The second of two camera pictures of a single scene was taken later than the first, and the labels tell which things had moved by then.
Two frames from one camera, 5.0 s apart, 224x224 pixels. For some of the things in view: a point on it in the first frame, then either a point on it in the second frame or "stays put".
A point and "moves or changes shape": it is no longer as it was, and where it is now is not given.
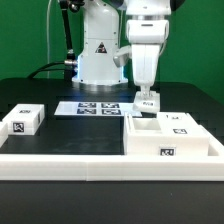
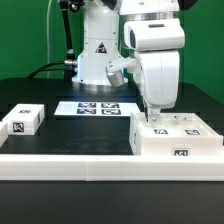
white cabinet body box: x=143 y=136 moves or changes shape
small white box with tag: x=24 y=119 stays put
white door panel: x=147 y=102 moves or changes shape
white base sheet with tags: x=97 y=109 stays put
